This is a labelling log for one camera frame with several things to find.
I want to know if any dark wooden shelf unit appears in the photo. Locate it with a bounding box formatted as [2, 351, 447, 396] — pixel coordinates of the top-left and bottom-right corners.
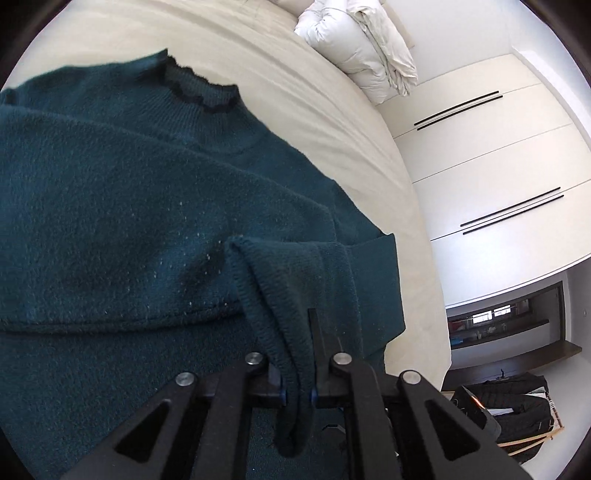
[444, 281, 583, 366]

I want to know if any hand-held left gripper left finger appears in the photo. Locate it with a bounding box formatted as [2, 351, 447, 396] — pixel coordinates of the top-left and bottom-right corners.
[60, 352, 288, 480]

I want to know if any white wardrobe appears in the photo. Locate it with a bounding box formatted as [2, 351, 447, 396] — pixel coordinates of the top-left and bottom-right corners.
[379, 53, 591, 310]

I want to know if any dark teal knit sweater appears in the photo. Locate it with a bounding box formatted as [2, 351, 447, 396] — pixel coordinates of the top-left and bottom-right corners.
[0, 48, 407, 480]

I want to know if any cream folded blanket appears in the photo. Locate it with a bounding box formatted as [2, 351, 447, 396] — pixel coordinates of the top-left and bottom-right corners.
[346, 0, 419, 97]

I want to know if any bed with beige sheet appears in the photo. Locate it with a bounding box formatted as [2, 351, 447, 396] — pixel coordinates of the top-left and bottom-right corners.
[0, 0, 453, 480]

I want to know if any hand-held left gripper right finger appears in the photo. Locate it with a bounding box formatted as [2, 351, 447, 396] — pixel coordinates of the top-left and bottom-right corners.
[307, 308, 532, 480]

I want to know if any wooden rack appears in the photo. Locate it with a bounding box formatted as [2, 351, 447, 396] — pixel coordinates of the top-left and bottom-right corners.
[496, 392, 565, 459]

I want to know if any white puffy duvet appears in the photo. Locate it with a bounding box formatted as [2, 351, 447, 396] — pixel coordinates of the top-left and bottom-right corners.
[294, 0, 403, 106]

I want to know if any black wardrobe handle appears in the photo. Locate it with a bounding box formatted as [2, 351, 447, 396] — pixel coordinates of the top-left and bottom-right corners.
[462, 195, 565, 236]
[460, 187, 561, 227]
[414, 91, 500, 126]
[417, 95, 503, 131]

